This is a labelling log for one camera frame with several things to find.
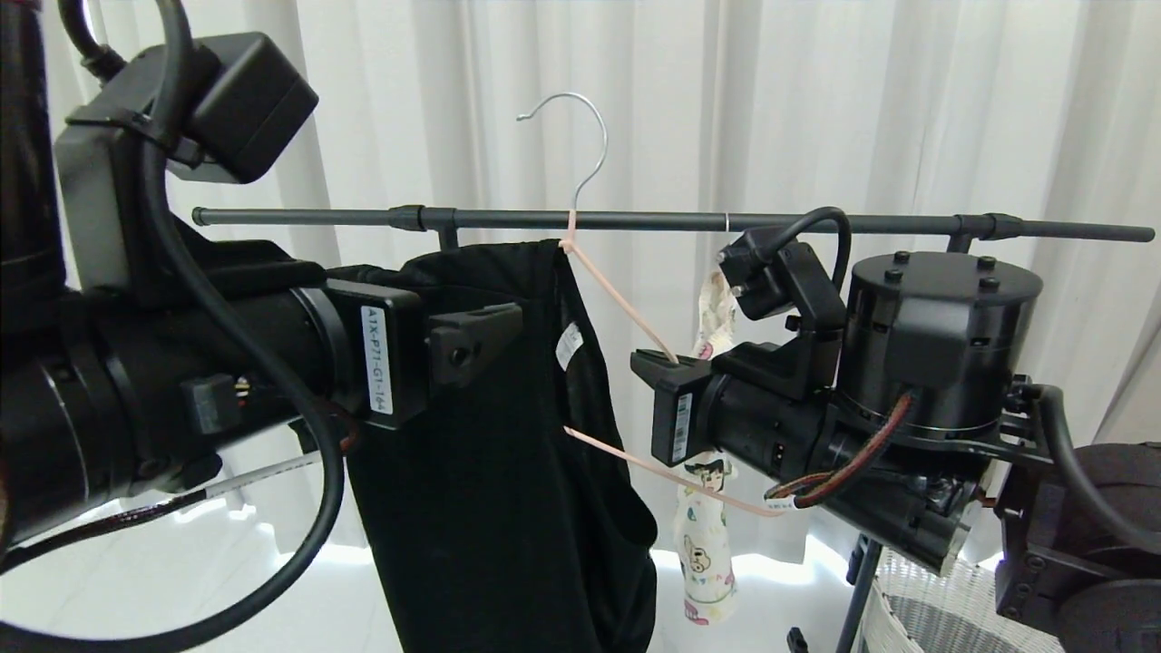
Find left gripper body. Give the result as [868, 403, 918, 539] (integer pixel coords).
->
[0, 263, 429, 545]

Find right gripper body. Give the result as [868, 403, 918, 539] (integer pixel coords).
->
[630, 349, 846, 483]

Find cream printed shorts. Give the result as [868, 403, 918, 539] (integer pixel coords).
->
[673, 268, 740, 627]

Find black garment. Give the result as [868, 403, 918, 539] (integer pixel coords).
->
[349, 240, 659, 653]

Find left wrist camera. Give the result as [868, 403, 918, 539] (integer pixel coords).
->
[54, 32, 320, 296]

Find black clothes rack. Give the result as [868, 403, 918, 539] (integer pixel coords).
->
[192, 205, 1157, 653]

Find white curtain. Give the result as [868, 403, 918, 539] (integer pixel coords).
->
[36, 0, 1161, 653]

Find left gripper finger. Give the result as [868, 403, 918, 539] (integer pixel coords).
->
[426, 302, 524, 389]

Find white laundry basket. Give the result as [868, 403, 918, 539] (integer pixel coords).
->
[857, 549, 1067, 653]

